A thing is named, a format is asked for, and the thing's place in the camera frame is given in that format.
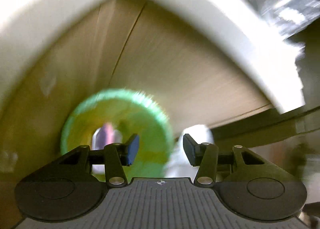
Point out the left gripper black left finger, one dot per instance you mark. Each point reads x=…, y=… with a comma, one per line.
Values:
x=113, y=157

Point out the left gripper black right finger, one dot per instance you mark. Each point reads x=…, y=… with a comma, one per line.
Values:
x=205, y=156

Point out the purple pink sponge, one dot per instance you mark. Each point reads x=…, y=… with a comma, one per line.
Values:
x=106, y=135

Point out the green trash bin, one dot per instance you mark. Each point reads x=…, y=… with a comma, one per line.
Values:
x=113, y=115

